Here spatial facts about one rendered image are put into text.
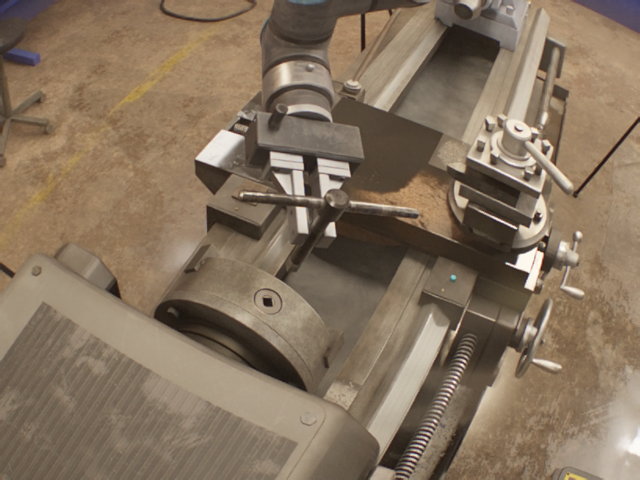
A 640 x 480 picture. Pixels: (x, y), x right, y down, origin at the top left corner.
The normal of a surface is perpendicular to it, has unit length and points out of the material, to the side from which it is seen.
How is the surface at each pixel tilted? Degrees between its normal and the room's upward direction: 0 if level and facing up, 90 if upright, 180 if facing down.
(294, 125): 21
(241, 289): 1
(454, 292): 0
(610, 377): 0
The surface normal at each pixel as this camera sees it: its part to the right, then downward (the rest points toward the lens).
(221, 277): -0.14, -0.74
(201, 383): 0.07, -0.68
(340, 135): 0.36, -0.49
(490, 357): -0.43, 0.64
